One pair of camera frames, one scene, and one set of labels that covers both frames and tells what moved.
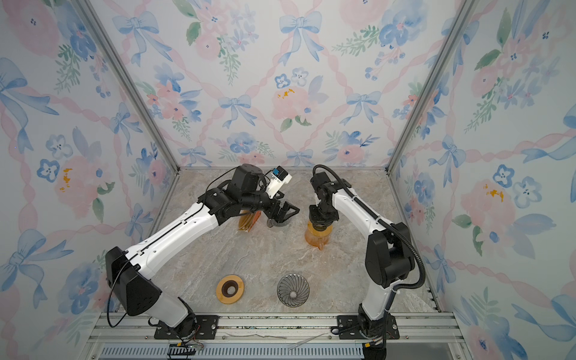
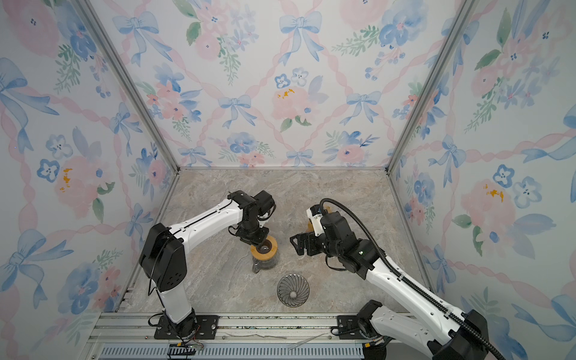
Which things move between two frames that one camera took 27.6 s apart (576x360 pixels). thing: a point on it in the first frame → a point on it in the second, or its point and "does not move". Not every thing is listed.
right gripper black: (316, 220) → (310, 238)
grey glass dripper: (292, 290) does not move
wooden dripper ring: (230, 289) → (268, 256)
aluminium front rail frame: (422, 336) does not move
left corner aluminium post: (95, 21) does not move
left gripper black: (274, 214) → (246, 239)
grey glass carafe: (272, 223) → (258, 264)
